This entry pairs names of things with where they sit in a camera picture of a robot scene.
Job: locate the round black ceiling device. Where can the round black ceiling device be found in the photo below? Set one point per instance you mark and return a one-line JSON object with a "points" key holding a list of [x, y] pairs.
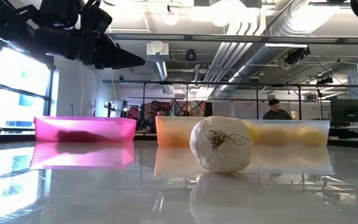
{"points": [[190, 55]]}

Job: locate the orange-yellow lemon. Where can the orange-yellow lemon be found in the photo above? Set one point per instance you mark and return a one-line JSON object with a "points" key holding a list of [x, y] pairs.
{"points": [[311, 137]]}

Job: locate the black computer monitor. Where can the black computer monitor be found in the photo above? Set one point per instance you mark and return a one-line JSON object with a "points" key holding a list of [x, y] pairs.
{"points": [[349, 110]]}

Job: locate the white hanging cloth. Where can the white hanging cloth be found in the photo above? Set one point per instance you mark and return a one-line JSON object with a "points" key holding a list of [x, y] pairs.
{"points": [[244, 110]]}

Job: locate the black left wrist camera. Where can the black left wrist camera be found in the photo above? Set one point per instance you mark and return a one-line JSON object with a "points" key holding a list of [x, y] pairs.
{"points": [[95, 18]]}

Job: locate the person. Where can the person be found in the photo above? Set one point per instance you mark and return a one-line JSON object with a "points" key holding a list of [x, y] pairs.
{"points": [[160, 111], [276, 113]]}

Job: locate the silver ventilation duct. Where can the silver ventilation duct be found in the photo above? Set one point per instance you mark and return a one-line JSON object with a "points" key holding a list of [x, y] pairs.
{"points": [[259, 56]]}

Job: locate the pink translucent plastic bin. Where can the pink translucent plastic bin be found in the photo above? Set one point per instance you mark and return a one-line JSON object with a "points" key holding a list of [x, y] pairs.
{"points": [[85, 124]]}

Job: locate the black ceiling spotlight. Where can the black ceiling spotlight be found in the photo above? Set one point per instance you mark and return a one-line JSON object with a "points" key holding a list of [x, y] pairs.
{"points": [[325, 80]]}

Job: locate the large glass window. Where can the large glass window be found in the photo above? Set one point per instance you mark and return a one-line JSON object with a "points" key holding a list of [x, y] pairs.
{"points": [[20, 81]]}

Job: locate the black metal rack frame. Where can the black metal rack frame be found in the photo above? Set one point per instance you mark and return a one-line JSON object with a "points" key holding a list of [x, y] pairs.
{"points": [[299, 99]]}

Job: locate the colourful patterned quilt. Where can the colourful patterned quilt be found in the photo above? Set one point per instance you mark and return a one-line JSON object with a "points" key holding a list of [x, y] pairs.
{"points": [[194, 109]]}

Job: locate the clear plastic bin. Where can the clear plastic bin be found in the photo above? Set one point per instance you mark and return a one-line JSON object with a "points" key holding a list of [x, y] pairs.
{"points": [[291, 124]]}

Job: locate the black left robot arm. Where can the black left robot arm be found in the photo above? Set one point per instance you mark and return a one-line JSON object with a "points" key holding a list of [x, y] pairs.
{"points": [[11, 21]]}

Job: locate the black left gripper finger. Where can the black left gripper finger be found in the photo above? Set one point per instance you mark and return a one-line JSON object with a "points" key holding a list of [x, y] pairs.
{"points": [[120, 57]]}

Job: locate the garlic bulb with brown roots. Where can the garlic bulb with brown roots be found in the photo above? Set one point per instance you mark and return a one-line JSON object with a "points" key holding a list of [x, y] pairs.
{"points": [[222, 149]]}

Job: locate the orange translucent plastic bin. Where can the orange translucent plastic bin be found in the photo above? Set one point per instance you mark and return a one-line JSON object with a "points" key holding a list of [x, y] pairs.
{"points": [[172, 124]]}

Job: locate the white ceiling box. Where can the white ceiling box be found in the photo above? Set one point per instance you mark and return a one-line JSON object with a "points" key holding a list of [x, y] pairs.
{"points": [[157, 51]]}

